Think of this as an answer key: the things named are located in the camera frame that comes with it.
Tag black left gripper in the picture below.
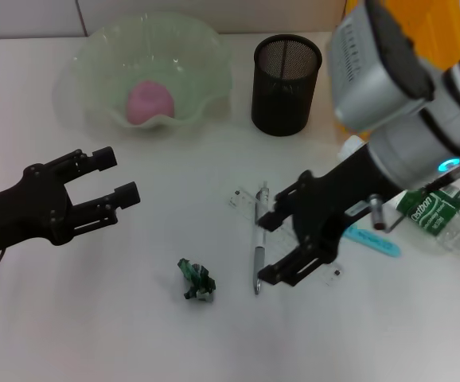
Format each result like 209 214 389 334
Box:
0 146 141 260

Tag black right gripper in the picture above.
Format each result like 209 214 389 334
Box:
258 142 399 288

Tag clear plastic ruler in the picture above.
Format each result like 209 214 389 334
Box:
225 186 345 287

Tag pink peach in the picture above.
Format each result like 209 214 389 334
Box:
125 80 175 127

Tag blue scissors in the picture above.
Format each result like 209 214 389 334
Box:
342 221 403 259

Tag green plastic wrapper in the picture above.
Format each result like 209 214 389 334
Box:
177 257 217 304

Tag clear green-label water bottle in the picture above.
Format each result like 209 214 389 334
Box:
339 134 460 255

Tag silver white ballpoint pen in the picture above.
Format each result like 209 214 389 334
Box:
251 181 272 296

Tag black mesh pen holder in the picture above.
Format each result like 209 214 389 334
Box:
251 33 323 138

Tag pale green wavy bowl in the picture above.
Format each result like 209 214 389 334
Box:
72 11 233 131

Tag yellow plastic bin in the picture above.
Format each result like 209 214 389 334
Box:
334 0 460 134

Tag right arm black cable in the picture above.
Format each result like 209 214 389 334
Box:
368 169 460 232

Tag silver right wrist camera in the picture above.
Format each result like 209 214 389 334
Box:
325 0 437 134

